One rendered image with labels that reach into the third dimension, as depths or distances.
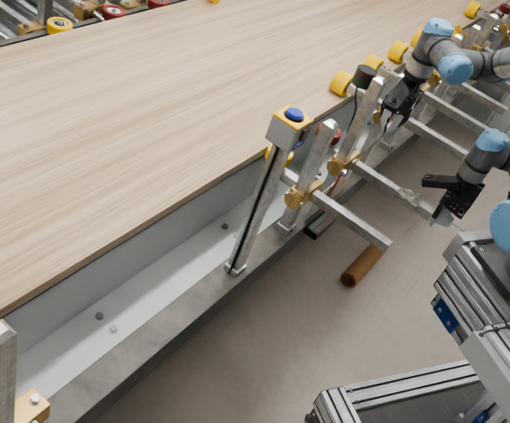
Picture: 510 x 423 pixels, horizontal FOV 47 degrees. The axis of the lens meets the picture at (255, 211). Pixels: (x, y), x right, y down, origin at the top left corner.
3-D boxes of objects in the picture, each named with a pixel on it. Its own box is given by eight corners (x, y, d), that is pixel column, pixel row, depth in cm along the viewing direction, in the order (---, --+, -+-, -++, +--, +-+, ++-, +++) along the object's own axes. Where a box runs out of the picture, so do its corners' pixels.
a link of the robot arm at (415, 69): (430, 70, 159) (404, 54, 161) (423, 84, 162) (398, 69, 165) (440, 62, 164) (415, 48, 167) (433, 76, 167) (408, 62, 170)
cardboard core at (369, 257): (386, 248, 288) (358, 279, 267) (379, 259, 293) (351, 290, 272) (372, 239, 290) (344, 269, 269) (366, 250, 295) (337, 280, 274)
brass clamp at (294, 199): (320, 195, 180) (325, 182, 177) (296, 213, 171) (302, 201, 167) (304, 184, 182) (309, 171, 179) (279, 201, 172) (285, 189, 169)
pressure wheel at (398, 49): (410, 42, 243) (399, 54, 241) (407, 54, 250) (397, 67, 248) (398, 35, 245) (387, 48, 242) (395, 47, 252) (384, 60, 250)
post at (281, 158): (244, 270, 165) (297, 143, 136) (234, 279, 161) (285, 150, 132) (232, 261, 166) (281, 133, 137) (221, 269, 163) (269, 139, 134)
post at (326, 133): (284, 245, 188) (340, 122, 157) (278, 250, 185) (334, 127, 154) (275, 238, 189) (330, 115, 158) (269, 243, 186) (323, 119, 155)
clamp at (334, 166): (356, 164, 198) (361, 152, 195) (336, 179, 188) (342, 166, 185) (341, 154, 199) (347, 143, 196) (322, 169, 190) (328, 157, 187)
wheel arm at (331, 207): (387, 250, 170) (394, 240, 167) (382, 255, 168) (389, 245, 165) (269, 168, 183) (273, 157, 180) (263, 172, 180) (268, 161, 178)
